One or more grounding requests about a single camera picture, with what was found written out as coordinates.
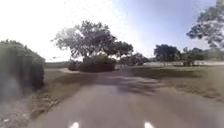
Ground low dark bush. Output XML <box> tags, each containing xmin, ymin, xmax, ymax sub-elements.
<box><xmin>67</xmin><ymin>55</ymin><xmax>118</xmax><ymax>73</ymax></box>

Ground rounded green bush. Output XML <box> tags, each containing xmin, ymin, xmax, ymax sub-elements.
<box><xmin>118</xmin><ymin>52</ymin><xmax>151</xmax><ymax>67</ymax></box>

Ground large spreading tree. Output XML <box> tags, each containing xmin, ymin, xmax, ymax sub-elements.
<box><xmin>51</xmin><ymin>20</ymin><xmax>135</xmax><ymax>66</ymax></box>

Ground grey paved path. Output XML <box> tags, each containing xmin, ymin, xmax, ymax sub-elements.
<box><xmin>24</xmin><ymin>68</ymin><xmax>224</xmax><ymax>128</ymax></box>

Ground small dark tree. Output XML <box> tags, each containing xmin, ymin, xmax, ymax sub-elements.
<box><xmin>153</xmin><ymin>43</ymin><xmax>181</xmax><ymax>64</ymax></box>

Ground dry grass verge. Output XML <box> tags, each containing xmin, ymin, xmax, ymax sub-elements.
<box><xmin>0</xmin><ymin>68</ymin><xmax>98</xmax><ymax>128</ymax></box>

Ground robot's own part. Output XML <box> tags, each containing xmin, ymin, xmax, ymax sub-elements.
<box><xmin>69</xmin><ymin>121</ymin><xmax>81</xmax><ymax>128</ymax></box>
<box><xmin>143</xmin><ymin>121</ymin><xmax>155</xmax><ymax>128</ymax></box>

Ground row of trees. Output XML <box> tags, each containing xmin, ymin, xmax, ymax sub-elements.
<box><xmin>178</xmin><ymin>46</ymin><xmax>224</xmax><ymax>67</ymax></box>

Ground dry grass field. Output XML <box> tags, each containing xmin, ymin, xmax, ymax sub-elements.
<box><xmin>128</xmin><ymin>64</ymin><xmax>224</xmax><ymax>103</ymax></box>

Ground tall trimmed green hedge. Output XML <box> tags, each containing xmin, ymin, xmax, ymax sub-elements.
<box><xmin>0</xmin><ymin>39</ymin><xmax>46</xmax><ymax>102</ymax></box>

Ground tall leafy tree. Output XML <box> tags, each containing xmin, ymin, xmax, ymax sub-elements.
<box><xmin>185</xmin><ymin>0</ymin><xmax>224</xmax><ymax>51</ymax></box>

